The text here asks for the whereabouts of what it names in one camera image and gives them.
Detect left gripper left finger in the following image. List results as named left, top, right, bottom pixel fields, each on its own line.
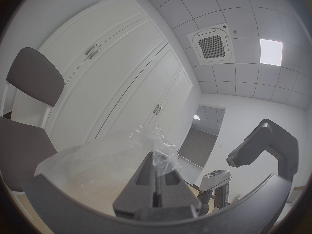
left=113, top=152, right=156, bottom=216

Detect white wardrobe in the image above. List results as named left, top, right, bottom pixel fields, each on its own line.
left=11, top=0, right=201, bottom=155

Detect grey curtain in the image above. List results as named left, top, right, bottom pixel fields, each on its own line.
left=178, top=127, right=218, bottom=169

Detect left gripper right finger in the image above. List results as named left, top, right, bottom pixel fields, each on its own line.
left=156, top=165, right=202, bottom=217

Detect white chair grey cushions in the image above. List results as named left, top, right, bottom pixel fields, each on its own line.
left=0, top=47, right=65, bottom=197

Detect ceiling air conditioner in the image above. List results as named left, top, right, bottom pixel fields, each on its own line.
left=186, top=23, right=235, bottom=65

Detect clear plastic bag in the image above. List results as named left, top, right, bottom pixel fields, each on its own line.
left=34, top=124, right=183, bottom=215

